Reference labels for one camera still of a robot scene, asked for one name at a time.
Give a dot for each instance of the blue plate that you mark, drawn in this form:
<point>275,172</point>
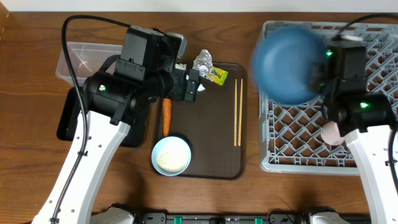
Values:
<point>287,64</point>

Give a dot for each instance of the dark brown serving tray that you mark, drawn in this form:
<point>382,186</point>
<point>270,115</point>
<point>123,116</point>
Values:
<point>207,125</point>

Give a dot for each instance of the yellow green snack wrapper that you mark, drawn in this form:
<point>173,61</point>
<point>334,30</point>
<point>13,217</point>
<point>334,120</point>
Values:
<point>217,75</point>

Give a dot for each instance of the clear plastic bin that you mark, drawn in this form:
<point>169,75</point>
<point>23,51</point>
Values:
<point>86,59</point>

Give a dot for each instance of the white tissue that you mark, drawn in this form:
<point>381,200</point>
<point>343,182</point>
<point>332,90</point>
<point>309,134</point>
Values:
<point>184,67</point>

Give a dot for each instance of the orange carrot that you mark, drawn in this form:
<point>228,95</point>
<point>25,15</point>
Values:
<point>167,114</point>

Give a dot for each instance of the pink cup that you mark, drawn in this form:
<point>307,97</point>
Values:
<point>331,134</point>

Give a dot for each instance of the light blue rice bowl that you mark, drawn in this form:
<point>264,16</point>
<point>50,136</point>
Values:
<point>171,156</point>

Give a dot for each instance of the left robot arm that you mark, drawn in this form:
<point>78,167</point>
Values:
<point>114,102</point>

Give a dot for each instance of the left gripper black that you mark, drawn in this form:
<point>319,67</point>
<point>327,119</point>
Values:
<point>178,89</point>

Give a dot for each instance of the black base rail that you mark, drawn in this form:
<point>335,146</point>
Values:
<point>313,215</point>

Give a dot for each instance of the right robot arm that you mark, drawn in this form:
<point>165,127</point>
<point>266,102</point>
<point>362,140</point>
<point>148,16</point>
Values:
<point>365,121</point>

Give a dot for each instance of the black tray bin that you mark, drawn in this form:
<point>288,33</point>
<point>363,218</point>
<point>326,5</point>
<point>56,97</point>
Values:
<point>68,122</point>

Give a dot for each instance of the aluminium foil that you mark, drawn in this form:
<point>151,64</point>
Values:
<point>203,63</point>

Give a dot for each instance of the grey dishwasher rack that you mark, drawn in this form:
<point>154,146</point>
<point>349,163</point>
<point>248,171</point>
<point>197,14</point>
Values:
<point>290,136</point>

